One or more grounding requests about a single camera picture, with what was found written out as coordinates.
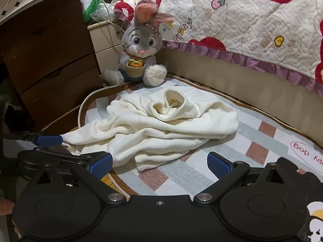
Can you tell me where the checkered floor rug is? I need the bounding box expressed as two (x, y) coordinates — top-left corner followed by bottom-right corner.
(77, 75), (323, 242)

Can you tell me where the green white plastic bag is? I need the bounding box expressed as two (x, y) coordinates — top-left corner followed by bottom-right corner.
(81, 0), (112, 22)

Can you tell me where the dark brown wooden dresser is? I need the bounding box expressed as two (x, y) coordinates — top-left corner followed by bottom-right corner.
(1, 0), (102, 134)

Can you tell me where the white charging cable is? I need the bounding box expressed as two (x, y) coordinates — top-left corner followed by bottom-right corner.
(89, 0), (127, 31)

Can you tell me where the cream fleece zip jacket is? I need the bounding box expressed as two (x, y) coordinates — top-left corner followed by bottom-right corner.
(62, 86), (239, 172)

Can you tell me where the grey bunny plush toy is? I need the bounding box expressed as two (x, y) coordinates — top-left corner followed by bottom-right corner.
(101, 0), (175, 87)

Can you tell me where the cream bedside cabinet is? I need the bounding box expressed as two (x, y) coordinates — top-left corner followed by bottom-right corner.
(88, 21), (123, 72)

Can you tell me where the beige bed base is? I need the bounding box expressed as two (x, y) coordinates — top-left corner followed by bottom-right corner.
(157, 48), (322, 145)

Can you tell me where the white quilt with red bears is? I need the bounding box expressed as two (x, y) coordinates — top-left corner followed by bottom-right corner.
(114, 0), (322, 95)

